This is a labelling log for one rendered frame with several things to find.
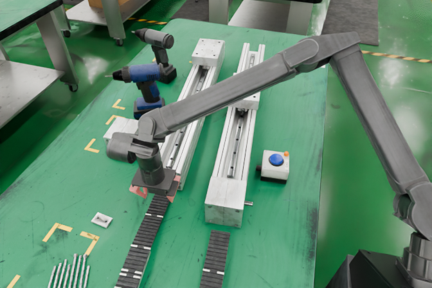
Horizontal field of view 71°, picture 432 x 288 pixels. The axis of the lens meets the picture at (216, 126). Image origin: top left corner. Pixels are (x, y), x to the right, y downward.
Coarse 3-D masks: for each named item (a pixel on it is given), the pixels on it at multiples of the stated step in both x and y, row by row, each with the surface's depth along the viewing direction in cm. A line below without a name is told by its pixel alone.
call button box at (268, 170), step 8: (264, 152) 96; (272, 152) 96; (280, 152) 96; (264, 160) 93; (288, 160) 93; (256, 168) 96; (264, 168) 91; (272, 168) 91; (280, 168) 91; (288, 168) 91; (264, 176) 93; (272, 176) 92; (280, 176) 92
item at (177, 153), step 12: (192, 72) 124; (204, 72) 129; (216, 72) 129; (192, 84) 120; (204, 84) 118; (180, 96) 112; (180, 132) 102; (192, 132) 98; (168, 144) 97; (180, 144) 99; (192, 144) 98; (168, 156) 96; (180, 156) 91; (192, 156) 101; (180, 168) 88; (180, 180) 89
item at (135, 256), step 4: (128, 252) 75; (132, 252) 75; (128, 256) 74; (132, 256) 74; (136, 256) 74; (140, 256) 74; (144, 256) 74; (136, 260) 73; (140, 260) 73; (144, 260) 73
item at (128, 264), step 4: (128, 260) 73; (132, 260) 73; (124, 264) 72; (128, 264) 73; (132, 264) 73; (136, 264) 73; (140, 264) 73; (144, 264) 73; (128, 268) 72; (132, 268) 72; (136, 268) 72; (140, 268) 72
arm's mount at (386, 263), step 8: (360, 256) 70; (368, 256) 67; (376, 256) 68; (384, 256) 68; (392, 256) 69; (352, 264) 74; (360, 264) 69; (368, 264) 65; (376, 264) 63; (384, 264) 63; (392, 264) 64; (352, 272) 73; (360, 272) 68; (368, 272) 64; (376, 272) 60; (384, 272) 59; (392, 272) 60; (400, 272) 60; (352, 280) 72; (360, 280) 68; (368, 280) 63; (376, 280) 60; (384, 280) 57; (392, 280) 56; (400, 280) 56
